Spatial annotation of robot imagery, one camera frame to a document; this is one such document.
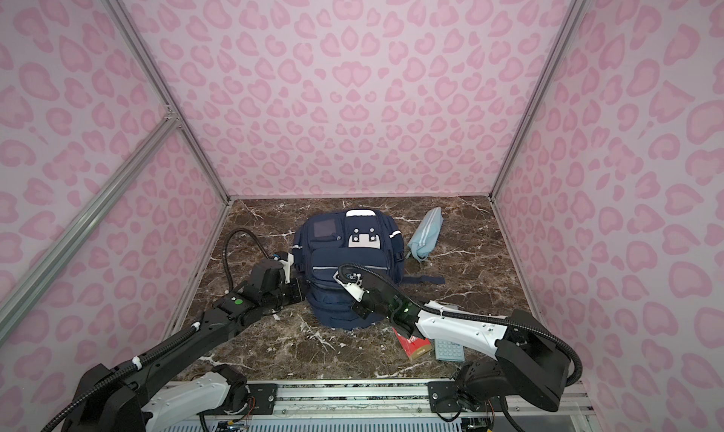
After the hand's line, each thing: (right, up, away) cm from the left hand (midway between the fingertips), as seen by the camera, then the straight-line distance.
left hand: (311, 281), depth 82 cm
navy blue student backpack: (+3, +11, +15) cm, 19 cm away
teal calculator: (+39, -19, -2) cm, 44 cm away
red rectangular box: (+29, -19, -1) cm, 35 cm away
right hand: (+11, -1, -2) cm, 12 cm away
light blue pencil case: (+37, +12, +19) cm, 43 cm away
